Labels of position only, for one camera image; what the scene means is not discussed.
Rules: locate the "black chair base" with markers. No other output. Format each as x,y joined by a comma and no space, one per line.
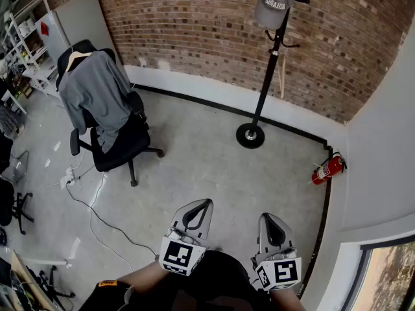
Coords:
52,290

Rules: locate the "white shelf unit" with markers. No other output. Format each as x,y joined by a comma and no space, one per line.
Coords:
42,76

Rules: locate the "wooden clothes hanger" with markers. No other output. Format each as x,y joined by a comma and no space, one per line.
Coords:
75,57

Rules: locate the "white power strip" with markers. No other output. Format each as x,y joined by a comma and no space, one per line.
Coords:
66,178

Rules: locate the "wooden desk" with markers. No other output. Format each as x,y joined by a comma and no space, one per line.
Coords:
24,274

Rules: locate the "person's left forearm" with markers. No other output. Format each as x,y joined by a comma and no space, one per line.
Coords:
146,277

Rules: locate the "person's right forearm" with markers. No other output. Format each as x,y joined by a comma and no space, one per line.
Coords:
285,300

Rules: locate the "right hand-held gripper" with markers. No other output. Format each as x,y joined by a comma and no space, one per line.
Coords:
282,272

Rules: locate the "black office chair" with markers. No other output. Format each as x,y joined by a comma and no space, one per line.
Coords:
123,147

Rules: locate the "grey cap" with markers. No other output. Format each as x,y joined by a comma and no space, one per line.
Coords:
274,8

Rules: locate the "black coat stand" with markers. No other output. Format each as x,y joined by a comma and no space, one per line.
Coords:
264,89

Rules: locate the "red fire extinguisher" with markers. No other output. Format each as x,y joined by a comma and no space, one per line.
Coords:
327,171

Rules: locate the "wooden stick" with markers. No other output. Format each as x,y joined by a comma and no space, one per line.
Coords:
282,79

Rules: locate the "white cabinet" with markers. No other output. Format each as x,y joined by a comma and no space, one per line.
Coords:
53,44

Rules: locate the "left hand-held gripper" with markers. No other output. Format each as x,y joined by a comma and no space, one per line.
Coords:
181,254

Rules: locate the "black swivel stool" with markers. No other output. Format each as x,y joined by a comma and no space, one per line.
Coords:
6,202

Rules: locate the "white table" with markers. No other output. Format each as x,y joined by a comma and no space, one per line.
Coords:
13,100

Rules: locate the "clear plastic bin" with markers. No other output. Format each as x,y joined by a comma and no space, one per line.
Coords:
16,170

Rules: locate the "grey shirt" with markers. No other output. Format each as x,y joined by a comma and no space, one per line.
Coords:
97,89

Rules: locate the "person's black clothing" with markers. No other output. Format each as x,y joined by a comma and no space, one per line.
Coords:
220,280

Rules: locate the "window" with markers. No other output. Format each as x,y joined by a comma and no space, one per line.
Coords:
386,280

